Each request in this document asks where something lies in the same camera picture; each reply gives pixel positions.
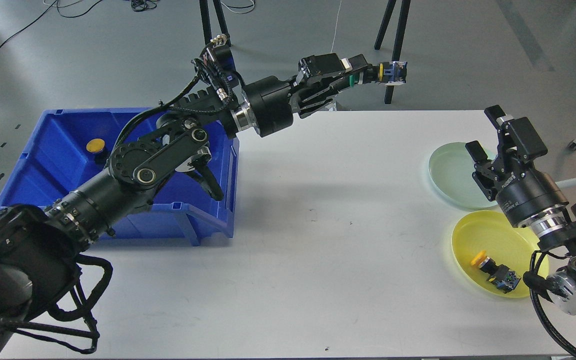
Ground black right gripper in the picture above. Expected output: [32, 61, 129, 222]
[465, 105, 569, 228]

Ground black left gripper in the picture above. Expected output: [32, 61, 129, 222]
[242, 53, 370, 137]

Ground green push button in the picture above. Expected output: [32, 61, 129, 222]
[349, 60, 408, 87]

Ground yellow push button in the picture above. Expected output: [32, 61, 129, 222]
[470, 250, 521, 294]
[86, 137, 109, 166]

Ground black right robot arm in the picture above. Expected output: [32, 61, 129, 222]
[465, 105, 576, 358]

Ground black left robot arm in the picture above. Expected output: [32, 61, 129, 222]
[0, 34, 387, 354]

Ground pale green plate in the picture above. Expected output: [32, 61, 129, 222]
[427, 142, 498, 211]

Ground yellow plate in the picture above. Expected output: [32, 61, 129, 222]
[450, 210, 539, 299]

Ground black tripod legs right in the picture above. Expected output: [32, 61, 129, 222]
[373, 0, 412, 105]

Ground black tripod legs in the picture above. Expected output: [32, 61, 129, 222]
[199, 0, 232, 48]
[373, 0, 412, 105]

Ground black tripod legs left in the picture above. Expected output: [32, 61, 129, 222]
[199, 0, 232, 48]

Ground blue plastic storage bin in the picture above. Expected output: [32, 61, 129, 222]
[0, 107, 239, 246]

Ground white cable with plug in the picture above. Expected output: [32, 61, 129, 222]
[328, 0, 344, 55]

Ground black floor cables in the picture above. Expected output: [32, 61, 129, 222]
[0, 0, 256, 82]

